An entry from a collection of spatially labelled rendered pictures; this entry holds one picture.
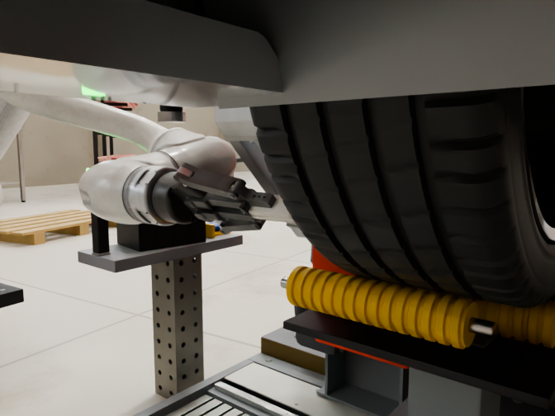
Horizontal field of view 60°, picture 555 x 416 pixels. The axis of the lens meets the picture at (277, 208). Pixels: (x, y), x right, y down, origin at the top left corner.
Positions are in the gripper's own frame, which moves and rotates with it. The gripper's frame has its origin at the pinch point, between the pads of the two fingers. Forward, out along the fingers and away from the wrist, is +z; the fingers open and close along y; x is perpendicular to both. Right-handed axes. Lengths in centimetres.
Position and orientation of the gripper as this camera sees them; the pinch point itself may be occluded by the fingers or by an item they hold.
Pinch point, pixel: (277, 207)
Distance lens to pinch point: 57.6
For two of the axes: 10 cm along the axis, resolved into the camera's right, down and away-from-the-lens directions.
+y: -4.5, -6.3, -6.3
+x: 4.5, -7.7, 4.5
